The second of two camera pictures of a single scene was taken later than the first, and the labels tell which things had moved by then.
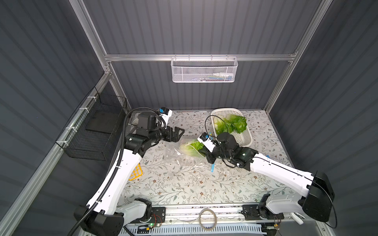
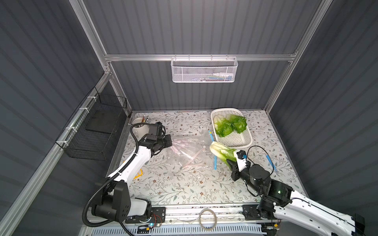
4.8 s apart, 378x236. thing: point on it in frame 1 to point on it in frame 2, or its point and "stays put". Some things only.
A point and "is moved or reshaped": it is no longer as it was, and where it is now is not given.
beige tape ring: [200, 221] stays put
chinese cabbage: [223, 125] stays put
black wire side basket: [92, 133] stays put
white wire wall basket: [204, 69] stays put
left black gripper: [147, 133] to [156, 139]
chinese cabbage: [238, 123] stays put
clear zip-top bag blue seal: [188, 152] stays put
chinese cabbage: [196, 148] is moved or reshaped
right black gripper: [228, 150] to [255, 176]
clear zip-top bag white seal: [185, 147] is moved or reshaped
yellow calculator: [137, 172] stays put
